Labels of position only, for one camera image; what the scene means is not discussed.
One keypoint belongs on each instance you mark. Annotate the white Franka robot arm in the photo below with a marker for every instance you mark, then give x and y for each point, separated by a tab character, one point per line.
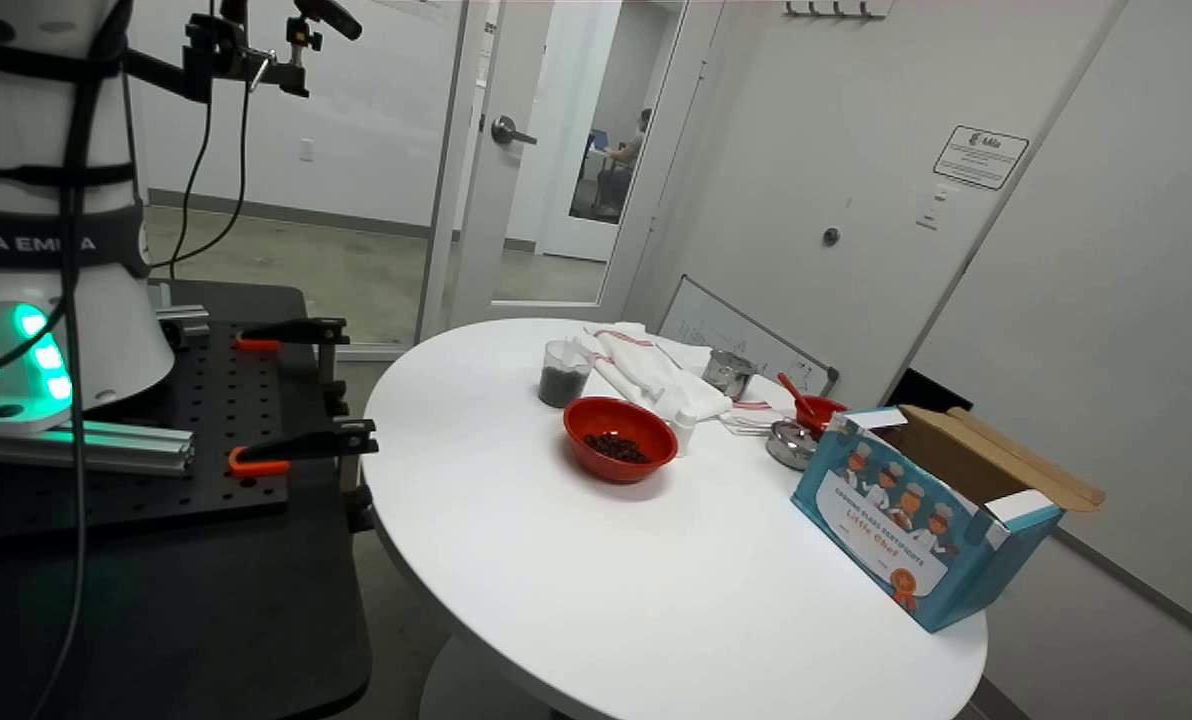
38	135

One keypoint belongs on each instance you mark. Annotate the silver metal cup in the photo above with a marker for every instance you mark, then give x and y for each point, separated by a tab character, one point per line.
731	373

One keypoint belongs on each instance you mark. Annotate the aluminium rail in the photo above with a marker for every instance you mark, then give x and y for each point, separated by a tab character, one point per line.
91	445

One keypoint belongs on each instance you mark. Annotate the black case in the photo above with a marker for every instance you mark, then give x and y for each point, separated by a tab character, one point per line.
930	389

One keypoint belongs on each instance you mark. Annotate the white wall sign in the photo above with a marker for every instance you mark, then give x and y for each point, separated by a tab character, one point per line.
981	157

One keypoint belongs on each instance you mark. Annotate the black robot cart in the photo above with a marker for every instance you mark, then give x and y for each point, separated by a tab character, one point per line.
156	625

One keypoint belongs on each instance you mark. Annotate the white door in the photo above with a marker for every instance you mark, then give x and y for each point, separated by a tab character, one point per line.
490	200

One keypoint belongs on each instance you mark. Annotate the black orange bar clamp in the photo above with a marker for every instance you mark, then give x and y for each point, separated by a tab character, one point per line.
291	332
300	445

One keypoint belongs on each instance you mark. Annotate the wall hook strip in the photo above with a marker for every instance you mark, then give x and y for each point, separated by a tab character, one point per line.
829	7

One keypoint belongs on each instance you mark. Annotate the black camera on mount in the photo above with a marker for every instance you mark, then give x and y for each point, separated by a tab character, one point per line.
240	40

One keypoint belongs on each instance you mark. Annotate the white red-striped tea towel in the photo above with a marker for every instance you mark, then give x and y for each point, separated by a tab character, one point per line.
631	358

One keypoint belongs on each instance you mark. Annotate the blue cardboard box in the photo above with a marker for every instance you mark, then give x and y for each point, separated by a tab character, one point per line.
919	520

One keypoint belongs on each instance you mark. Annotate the small silver metal bowl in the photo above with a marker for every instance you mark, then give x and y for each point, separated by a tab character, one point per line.
791	445

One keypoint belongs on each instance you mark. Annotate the small whiteboard leaning on wall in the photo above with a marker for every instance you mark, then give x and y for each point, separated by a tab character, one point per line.
717	324

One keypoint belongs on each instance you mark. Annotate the clear plastic measuring cup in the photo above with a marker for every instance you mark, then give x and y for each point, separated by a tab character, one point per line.
562	379

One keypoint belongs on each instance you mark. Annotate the small red plastic bowl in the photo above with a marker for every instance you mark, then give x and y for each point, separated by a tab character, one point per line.
812	408

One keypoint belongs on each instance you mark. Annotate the red bowl with dark contents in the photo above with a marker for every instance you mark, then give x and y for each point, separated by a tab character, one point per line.
622	442

